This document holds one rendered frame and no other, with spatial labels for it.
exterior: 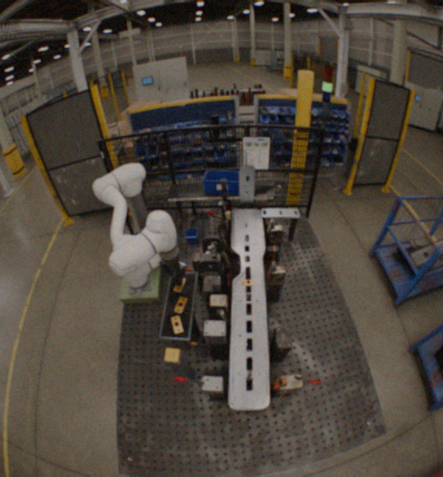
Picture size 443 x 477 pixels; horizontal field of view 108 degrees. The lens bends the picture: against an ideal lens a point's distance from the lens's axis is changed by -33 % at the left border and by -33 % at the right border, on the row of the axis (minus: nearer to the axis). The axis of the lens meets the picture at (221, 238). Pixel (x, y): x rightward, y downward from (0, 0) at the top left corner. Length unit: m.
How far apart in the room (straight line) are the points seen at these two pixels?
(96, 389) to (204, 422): 1.34
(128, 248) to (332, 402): 1.37
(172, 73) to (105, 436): 7.98
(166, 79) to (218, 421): 7.70
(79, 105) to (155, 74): 4.82
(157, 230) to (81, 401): 2.08
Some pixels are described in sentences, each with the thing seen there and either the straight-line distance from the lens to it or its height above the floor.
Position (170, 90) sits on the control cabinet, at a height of 0.98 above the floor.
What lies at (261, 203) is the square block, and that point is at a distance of 1.86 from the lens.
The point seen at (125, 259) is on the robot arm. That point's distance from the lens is 0.85.
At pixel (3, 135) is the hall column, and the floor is 1.58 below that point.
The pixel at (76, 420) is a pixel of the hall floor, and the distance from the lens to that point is 2.63.
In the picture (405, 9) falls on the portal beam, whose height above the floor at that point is 3.40.
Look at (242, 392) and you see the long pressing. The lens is 1.16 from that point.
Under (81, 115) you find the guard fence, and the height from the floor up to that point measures 1.67.
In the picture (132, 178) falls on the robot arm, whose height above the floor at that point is 1.53.
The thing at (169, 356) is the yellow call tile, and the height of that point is 1.16.
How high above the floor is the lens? 2.15
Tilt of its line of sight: 46 degrees down
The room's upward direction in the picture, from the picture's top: 5 degrees counter-clockwise
